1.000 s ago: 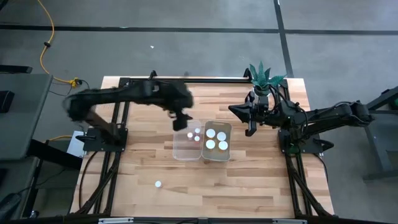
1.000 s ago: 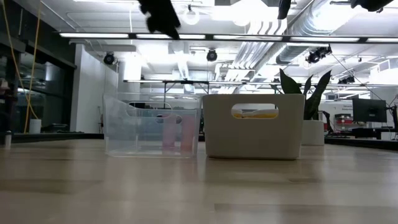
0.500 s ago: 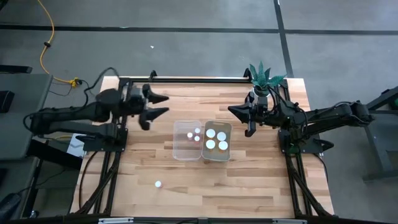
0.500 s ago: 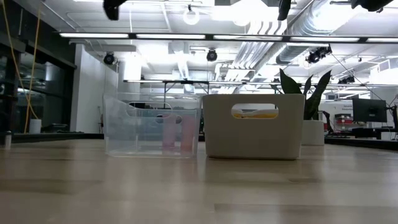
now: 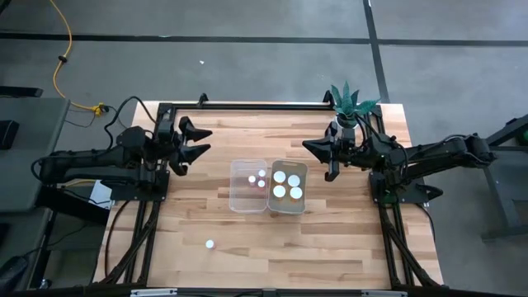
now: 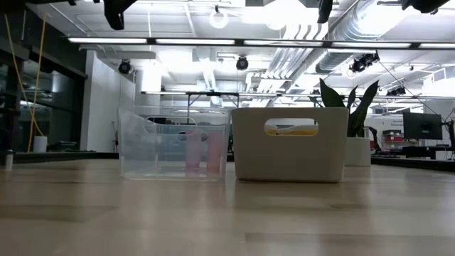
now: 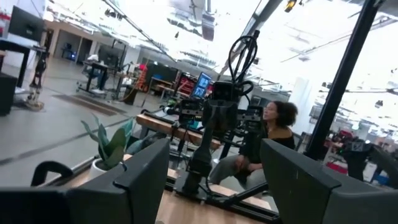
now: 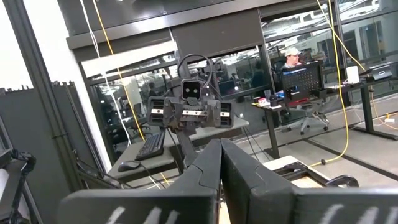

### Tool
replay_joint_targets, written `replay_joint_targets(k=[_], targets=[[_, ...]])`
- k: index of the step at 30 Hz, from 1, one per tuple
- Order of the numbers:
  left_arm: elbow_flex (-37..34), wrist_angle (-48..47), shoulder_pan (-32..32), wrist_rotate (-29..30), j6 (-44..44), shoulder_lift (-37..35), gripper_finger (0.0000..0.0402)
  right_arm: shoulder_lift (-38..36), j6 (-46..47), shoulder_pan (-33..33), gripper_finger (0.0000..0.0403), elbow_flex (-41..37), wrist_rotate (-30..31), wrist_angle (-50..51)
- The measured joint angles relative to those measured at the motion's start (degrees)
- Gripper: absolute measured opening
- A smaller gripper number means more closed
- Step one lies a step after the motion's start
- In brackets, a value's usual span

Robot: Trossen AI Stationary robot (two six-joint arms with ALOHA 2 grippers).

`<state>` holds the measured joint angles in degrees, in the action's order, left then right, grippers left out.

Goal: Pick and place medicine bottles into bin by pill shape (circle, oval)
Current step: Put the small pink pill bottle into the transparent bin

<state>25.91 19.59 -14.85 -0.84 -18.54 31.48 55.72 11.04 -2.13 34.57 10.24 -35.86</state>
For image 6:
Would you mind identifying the black computer monitor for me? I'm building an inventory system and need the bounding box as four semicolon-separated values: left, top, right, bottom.
402;112;444;141

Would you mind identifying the white cylindrical container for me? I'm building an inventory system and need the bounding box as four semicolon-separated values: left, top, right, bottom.
33;135;48;154

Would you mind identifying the clear plastic bin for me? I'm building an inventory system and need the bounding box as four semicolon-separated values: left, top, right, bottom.
117;105;231;181

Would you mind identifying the silver ventilation duct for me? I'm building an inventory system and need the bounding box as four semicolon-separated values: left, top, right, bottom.
314;0;402;75

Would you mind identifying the long overhead light bar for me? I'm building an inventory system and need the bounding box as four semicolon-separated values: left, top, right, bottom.
66;36;455;50

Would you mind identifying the green snake plant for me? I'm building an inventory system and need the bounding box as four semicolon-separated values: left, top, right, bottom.
308;78;380;139

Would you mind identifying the black round ceiling spotlight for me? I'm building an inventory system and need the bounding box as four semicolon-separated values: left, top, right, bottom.
117;59;133;75
235;55;250;71

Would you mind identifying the yellow cable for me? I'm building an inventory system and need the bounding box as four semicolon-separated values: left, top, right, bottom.
4;14;48;153

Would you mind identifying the white plant pot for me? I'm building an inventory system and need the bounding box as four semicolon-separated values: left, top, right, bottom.
343;137;373;167

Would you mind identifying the white plastic bin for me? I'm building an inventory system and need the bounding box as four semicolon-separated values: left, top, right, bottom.
230;107;350;183

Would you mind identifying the black aluminium rig frame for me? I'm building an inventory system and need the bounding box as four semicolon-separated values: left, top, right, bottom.
0;151;455;174

